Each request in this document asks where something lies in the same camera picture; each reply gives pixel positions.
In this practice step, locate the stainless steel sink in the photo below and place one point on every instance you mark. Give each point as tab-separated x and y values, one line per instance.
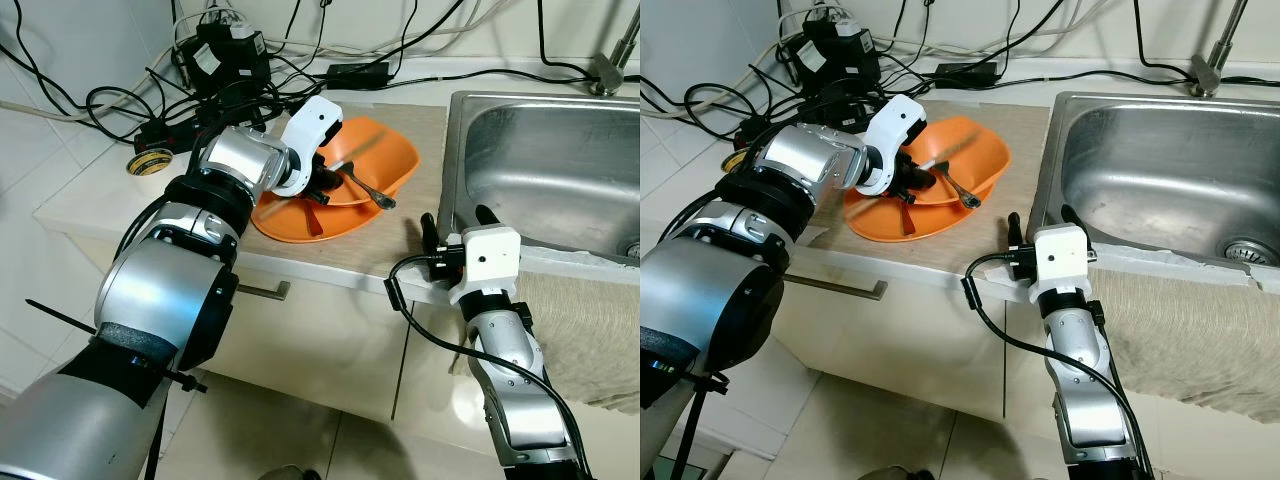
1160	170
560	170

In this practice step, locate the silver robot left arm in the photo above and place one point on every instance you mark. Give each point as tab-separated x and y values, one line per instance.
160	290
720	290

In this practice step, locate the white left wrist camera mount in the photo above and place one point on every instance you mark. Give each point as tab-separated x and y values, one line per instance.
312	125
900	122

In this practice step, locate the metal faucet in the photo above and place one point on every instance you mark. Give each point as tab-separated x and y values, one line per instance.
1205	72
607	72

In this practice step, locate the white tape roll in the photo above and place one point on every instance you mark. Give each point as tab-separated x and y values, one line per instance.
735	163
150	165

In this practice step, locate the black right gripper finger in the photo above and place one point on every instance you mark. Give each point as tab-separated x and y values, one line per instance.
1014	233
1070	220
486	219
430	233

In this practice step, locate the flat black power brick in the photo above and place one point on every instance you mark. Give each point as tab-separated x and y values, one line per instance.
358	74
967	74

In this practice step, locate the orange plastic plate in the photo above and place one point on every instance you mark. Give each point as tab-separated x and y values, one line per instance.
330	228
930	225

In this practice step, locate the black boxy charger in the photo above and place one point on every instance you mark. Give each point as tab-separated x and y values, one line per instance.
830	60
225	60

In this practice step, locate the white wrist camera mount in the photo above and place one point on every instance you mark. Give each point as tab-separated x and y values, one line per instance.
312	125
1060	255
490	255
900	122

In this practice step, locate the black power strip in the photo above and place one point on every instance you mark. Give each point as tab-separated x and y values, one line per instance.
755	132
160	135

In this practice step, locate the cream kitchen cabinet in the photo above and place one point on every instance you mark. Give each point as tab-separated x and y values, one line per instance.
330	340
930	340

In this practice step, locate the beige towel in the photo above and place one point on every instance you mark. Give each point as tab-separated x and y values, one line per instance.
590	340
1200	340

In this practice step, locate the beige counter mat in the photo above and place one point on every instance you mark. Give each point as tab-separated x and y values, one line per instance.
990	240
400	240

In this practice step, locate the orange plastic bowl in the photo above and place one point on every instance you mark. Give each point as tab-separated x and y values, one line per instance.
395	160
985	160

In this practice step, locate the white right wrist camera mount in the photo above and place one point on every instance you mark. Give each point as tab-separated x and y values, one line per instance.
1060	255
490	255

